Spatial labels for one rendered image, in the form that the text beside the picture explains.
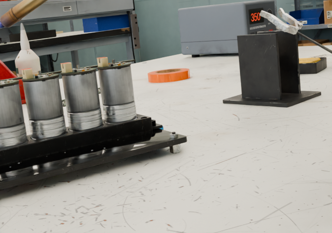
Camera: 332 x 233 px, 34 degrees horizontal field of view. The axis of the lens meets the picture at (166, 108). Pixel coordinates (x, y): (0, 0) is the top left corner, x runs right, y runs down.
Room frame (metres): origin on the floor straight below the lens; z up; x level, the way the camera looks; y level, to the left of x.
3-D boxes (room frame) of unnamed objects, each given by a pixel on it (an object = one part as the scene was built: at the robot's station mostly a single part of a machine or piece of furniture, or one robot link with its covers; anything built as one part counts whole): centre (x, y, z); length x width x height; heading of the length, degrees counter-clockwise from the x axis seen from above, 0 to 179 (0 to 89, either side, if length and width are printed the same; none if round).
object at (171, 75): (0.76, -0.01, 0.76); 0.06 x 0.06 x 0.01
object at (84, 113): (0.38, 0.06, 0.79); 0.02 x 0.02 x 0.05
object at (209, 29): (1.05, -0.14, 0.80); 0.15 x 0.12 x 0.10; 49
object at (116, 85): (0.40, 0.03, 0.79); 0.02 x 0.02 x 0.05
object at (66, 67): (0.38, 0.07, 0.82); 0.01 x 0.01 x 0.01; 30
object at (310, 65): (0.70, -0.17, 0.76); 0.07 x 0.05 x 0.02; 59
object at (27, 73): (0.36, 0.09, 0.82); 0.01 x 0.01 x 0.01; 30
